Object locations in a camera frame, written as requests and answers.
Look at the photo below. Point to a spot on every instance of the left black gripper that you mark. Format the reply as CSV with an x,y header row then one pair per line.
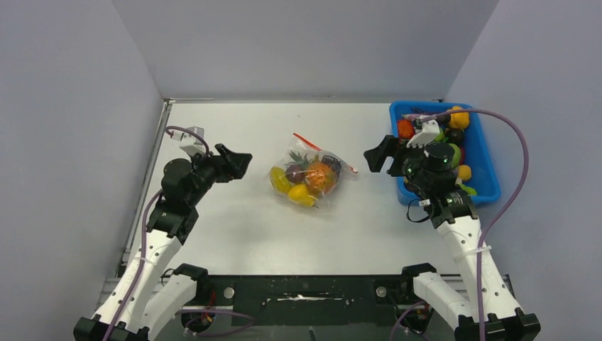
x,y
236,163

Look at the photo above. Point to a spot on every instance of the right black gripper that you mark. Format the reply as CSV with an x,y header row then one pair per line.
x,y
377,157

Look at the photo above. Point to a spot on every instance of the toy yellow mango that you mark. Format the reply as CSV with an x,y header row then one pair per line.
x,y
279,181

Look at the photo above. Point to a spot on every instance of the toy dark passion fruit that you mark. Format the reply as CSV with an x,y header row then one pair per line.
x,y
295,174

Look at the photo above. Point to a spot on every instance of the toy pineapple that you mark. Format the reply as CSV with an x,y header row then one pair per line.
x,y
319,179

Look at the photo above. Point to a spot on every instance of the clear zip top bag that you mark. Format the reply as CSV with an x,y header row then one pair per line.
x,y
300,144

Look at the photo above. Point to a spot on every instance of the toy yellow lemon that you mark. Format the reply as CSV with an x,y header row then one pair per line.
x,y
300,195

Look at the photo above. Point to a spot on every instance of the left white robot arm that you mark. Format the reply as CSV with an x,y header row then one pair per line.
x,y
133,311

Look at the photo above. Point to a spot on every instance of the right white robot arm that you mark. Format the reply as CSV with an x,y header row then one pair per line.
x,y
490,311

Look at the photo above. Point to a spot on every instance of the toy dark avocado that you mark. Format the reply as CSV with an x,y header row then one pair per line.
x,y
455,136

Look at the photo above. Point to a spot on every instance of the toy small yellow fruit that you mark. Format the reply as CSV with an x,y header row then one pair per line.
x,y
464,173

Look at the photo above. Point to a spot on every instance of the toy orange bell pepper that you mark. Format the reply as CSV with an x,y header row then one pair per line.
x,y
459,120

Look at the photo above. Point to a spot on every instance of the toy green lime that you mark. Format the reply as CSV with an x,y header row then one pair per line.
x,y
469,190

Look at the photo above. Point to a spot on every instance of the blue plastic bin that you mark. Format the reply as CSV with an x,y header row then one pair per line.
x,y
473,153

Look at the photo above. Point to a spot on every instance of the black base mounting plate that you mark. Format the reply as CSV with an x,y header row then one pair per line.
x,y
294,300

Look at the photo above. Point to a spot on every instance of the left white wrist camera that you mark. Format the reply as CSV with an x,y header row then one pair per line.
x,y
191,140

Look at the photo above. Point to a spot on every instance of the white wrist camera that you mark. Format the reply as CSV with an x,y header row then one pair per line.
x,y
426,130
191,140

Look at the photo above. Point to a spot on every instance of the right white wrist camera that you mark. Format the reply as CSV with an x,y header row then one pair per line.
x,y
426,130

